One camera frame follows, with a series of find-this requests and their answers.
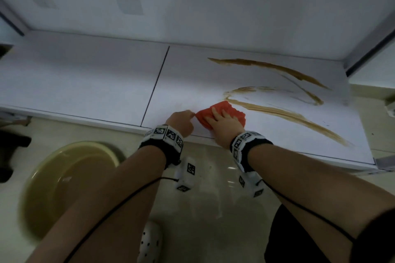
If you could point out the person's right hand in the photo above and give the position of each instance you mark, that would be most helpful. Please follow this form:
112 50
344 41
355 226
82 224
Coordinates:
223 130

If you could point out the blank white wall plate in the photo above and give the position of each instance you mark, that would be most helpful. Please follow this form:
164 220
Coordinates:
128 0

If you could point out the black plastic stool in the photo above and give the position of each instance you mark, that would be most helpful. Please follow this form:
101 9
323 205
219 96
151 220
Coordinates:
12 152

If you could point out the black right wristband with markers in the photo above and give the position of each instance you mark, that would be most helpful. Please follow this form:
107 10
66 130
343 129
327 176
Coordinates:
247 148

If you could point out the person's left hand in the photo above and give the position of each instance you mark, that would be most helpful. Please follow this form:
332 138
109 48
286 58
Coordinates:
182 122

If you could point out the white metal storage rack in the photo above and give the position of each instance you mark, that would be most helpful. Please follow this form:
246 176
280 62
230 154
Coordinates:
390 107

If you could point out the person's right forearm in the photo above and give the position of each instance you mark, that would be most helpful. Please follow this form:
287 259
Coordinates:
324 192

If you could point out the white clog shoe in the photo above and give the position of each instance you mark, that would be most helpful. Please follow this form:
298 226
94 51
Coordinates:
151 241

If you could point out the yellow plastic basin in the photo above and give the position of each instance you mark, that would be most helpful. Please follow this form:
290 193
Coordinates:
61 179

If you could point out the person's left forearm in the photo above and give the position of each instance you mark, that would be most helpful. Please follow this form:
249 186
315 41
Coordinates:
98 210

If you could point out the red cleaning cloth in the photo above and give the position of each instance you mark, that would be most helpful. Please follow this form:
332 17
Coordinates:
228 110

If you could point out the white metal shelf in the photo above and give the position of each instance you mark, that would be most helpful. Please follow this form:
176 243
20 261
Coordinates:
92 78

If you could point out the black wristband with markers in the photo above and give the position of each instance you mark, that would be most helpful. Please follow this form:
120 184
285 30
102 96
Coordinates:
163 144
247 148

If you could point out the black left wristband with markers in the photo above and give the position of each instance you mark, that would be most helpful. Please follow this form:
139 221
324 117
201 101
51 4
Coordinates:
163 144

